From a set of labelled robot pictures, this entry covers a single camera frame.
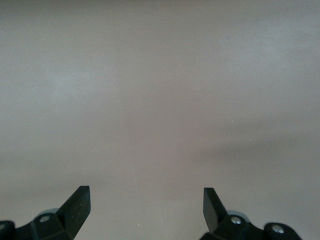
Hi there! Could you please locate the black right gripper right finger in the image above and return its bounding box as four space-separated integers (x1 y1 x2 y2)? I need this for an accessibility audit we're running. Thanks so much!
199 187 301 240

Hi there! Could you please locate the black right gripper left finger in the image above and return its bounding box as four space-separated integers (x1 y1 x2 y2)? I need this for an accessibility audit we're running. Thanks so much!
0 185 91 240

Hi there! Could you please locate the brown table cover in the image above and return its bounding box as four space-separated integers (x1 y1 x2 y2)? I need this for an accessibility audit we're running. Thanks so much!
0 0 320 240

